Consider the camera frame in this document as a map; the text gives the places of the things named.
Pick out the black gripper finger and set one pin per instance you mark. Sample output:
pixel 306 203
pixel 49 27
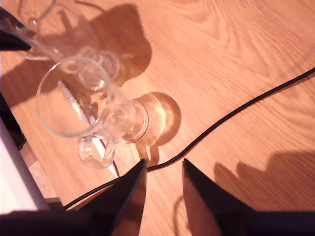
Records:
pixel 216 206
pixel 9 43
pixel 7 22
pixel 123 196

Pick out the small clear glass cup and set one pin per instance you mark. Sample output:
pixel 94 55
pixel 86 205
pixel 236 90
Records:
pixel 105 64
pixel 123 118

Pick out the white flat panel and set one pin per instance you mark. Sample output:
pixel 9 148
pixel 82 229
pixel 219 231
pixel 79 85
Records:
pixel 14 177

